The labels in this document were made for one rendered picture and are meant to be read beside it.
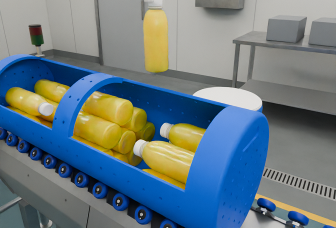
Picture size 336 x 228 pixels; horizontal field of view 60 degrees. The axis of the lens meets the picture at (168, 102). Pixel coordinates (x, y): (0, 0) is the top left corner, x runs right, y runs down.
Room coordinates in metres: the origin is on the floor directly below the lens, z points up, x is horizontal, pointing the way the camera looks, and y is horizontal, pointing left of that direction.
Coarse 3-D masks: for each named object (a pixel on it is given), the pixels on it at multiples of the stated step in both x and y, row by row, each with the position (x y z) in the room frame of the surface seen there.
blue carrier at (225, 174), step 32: (0, 64) 0.94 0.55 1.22; (32, 64) 1.05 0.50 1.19; (64, 64) 0.94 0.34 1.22; (0, 96) 0.94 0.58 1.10; (64, 96) 0.70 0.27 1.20; (128, 96) 0.87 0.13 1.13; (160, 96) 0.77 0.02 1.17; (192, 96) 0.65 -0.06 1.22; (32, 128) 0.71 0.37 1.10; (64, 128) 0.64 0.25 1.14; (224, 128) 0.48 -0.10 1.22; (256, 128) 0.53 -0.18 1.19; (64, 160) 0.67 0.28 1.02; (96, 160) 0.56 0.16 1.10; (192, 160) 0.44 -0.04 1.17; (224, 160) 0.42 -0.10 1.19; (256, 160) 0.54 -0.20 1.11; (128, 192) 0.52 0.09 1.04; (160, 192) 0.45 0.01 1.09; (192, 192) 0.42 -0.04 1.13; (224, 192) 0.41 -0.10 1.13; (192, 224) 0.42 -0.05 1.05; (224, 224) 0.42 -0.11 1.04
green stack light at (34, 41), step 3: (30, 36) 1.55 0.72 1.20; (33, 36) 1.54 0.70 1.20; (36, 36) 1.54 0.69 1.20; (39, 36) 1.55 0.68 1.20; (42, 36) 1.57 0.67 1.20; (33, 39) 1.54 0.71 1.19; (36, 39) 1.54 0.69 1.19; (39, 39) 1.55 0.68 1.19; (42, 39) 1.57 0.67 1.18; (33, 42) 1.54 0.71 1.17; (36, 42) 1.54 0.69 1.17; (39, 42) 1.55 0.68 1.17; (42, 42) 1.56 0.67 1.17
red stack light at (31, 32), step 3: (30, 27) 1.54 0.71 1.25; (33, 27) 1.54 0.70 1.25; (36, 27) 1.55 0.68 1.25; (39, 27) 1.56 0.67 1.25; (30, 30) 1.54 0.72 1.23; (33, 30) 1.54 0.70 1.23; (36, 30) 1.55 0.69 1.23; (39, 30) 1.56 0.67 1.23; (30, 33) 1.54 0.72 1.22; (33, 33) 1.54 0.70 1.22; (36, 33) 1.54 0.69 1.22; (39, 33) 1.55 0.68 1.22
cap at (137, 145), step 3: (138, 141) 0.60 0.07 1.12; (141, 141) 0.60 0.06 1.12; (144, 141) 0.60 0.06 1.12; (135, 144) 0.59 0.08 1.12; (138, 144) 0.59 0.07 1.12; (141, 144) 0.59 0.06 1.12; (135, 147) 0.59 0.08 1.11; (138, 147) 0.58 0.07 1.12; (135, 150) 0.58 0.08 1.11; (138, 150) 0.58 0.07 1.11; (135, 153) 0.59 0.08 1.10; (138, 153) 0.58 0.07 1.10
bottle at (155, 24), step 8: (152, 8) 0.81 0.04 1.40; (160, 8) 0.82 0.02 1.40; (144, 16) 0.82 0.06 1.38; (152, 16) 0.80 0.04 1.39; (160, 16) 0.81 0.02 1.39; (144, 24) 0.81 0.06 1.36; (152, 24) 0.80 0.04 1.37; (160, 24) 0.80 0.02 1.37; (144, 32) 0.81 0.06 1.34; (152, 32) 0.80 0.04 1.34; (160, 32) 0.80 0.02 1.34; (144, 40) 0.82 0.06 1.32; (152, 40) 0.80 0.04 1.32; (160, 40) 0.80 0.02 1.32; (144, 48) 0.82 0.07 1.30; (152, 48) 0.80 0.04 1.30; (160, 48) 0.80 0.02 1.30; (144, 56) 0.82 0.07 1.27; (152, 56) 0.80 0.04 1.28; (160, 56) 0.80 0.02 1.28; (144, 64) 0.83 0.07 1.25; (152, 64) 0.80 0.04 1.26; (160, 64) 0.80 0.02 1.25
